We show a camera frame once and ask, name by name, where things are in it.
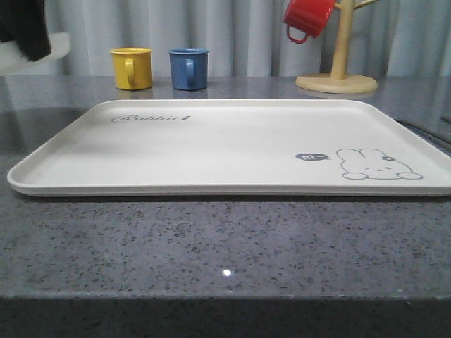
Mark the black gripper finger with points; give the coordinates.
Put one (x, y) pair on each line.
(23, 21)

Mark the white round plate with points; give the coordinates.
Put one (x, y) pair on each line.
(15, 57)

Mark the silver metal fork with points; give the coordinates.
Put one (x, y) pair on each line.
(431, 136)

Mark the yellow enamel mug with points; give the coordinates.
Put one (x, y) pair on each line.
(132, 67)

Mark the cream rabbit print tray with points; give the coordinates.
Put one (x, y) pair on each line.
(205, 147)

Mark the blue enamel mug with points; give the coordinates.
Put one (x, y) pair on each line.
(189, 68)

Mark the grey pleated curtain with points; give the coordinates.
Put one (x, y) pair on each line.
(248, 38)

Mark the red enamel mug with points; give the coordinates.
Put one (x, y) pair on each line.
(307, 16)

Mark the wooden mug tree stand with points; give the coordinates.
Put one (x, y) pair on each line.
(337, 81)

